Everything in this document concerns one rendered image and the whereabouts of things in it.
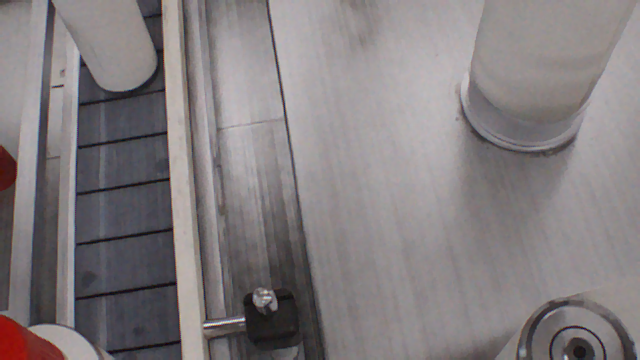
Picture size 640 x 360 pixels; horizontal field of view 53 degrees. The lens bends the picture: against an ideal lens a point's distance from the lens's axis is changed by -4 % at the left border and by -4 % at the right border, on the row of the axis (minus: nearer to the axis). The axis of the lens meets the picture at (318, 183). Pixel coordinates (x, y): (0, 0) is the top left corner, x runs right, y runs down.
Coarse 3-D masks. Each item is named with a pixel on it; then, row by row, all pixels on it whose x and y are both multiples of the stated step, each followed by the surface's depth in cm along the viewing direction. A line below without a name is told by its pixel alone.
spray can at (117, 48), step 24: (72, 0) 40; (96, 0) 41; (120, 0) 42; (72, 24) 42; (96, 24) 42; (120, 24) 43; (144, 24) 47; (96, 48) 44; (120, 48) 45; (144, 48) 47; (96, 72) 47; (120, 72) 47; (144, 72) 48
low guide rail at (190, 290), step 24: (168, 0) 49; (168, 24) 48; (168, 48) 46; (168, 72) 45; (168, 96) 44; (168, 120) 44; (168, 144) 43; (192, 168) 43; (192, 192) 42; (192, 216) 40; (192, 240) 39; (192, 264) 39; (192, 288) 38; (192, 312) 37; (192, 336) 37
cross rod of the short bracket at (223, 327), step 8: (208, 320) 38; (216, 320) 37; (224, 320) 37; (232, 320) 37; (240, 320) 37; (208, 328) 37; (216, 328) 37; (224, 328) 37; (232, 328) 37; (240, 328) 37; (208, 336) 37; (216, 336) 37; (224, 336) 37; (232, 336) 37
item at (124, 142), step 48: (144, 0) 54; (96, 96) 49; (144, 96) 49; (96, 144) 47; (144, 144) 47; (96, 192) 45; (144, 192) 45; (96, 240) 44; (144, 240) 43; (96, 288) 42; (144, 288) 42; (96, 336) 40; (144, 336) 40
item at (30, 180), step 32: (32, 0) 43; (32, 32) 42; (32, 64) 40; (32, 96) 39; (32, 128) 38; (32, 160) 37; (32, 192) 36; (32, 224) 35; (32, 256) 34; (32, 288) 34; (32, 320) 33
